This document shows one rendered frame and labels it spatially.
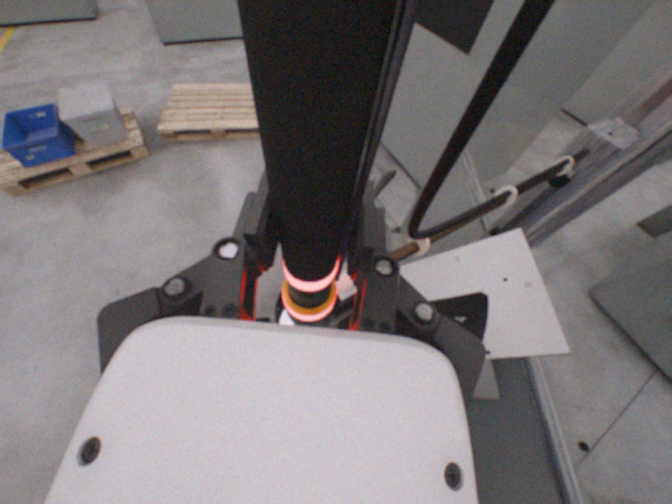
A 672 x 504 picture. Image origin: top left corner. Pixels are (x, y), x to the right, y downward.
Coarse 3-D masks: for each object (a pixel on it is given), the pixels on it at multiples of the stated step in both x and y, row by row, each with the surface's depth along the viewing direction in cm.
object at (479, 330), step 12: (432, 300) 41; (444, 300) 39; (456, 300) 37; (468, 300) 36; (480, 300) 34; (444, 312) 36; (456, 312) 34; (468, 312) 33; (480, 312) 32; (348, 324) 42; (468, 324) 31; (480, 324) 31; (480, 336) 29
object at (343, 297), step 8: (344, 272) 23; (352, 288) 22; (344, 296) 21; (352, 296) 22; (336, 304) 23; (344, 304) 23; (352, 304) 23; (336, 312) 23; (344, 312) 24; (280, 320) 28; (288, 320) 28; (328, 320) 27; (336, 320) 28; (328, 328) 28; (336, 328) 28
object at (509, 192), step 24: (528, 0) 8; (552, 0) 7; (528, 24) 8; (504, 48) 9; (504, 72) 9; (480, 96) 10; (480, 120) 11; (456, 144) 12; (552, 168) 34; (432, 192) 15; (504, 192) 30; (456, 216) 27; (408, 240) 27
